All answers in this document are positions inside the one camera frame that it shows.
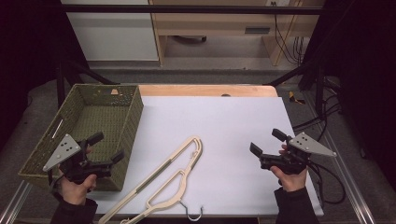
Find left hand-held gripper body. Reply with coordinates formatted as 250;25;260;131
42;133;115;184

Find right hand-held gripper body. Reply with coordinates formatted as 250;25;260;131
260;132;337;175

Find green woven basket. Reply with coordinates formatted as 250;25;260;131
18;83;145;191

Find person's right hand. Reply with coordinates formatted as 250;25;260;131
270;167;309;193

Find person's left hand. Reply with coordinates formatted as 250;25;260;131
59;174;98;206

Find white paper sheet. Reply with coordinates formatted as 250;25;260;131
88;95;325;217

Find cream plastic clothes hanger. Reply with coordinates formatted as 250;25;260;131
98;135;205;224

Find yellow and black tool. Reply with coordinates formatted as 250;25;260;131
288;91;306;105

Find black metal stand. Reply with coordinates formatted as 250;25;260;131
55;59;120;108
264;59;326;116

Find black curtain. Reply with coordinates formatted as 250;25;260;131
302;0;396;188
0;0;88;150

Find white cabinet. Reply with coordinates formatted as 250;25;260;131
60;0;160;62

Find light wooden desk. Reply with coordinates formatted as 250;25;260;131
148;0;326;67

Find black horizontal bar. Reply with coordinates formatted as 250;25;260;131
60;4;325;16

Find black floor cables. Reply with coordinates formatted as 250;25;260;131
292;77;342;147

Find aluminium rail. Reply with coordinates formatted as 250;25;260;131
0;181;34;224
303;92;376;224

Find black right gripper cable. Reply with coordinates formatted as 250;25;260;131
306;161;347;206

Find black hanging cables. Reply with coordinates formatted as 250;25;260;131
273;13;307;66

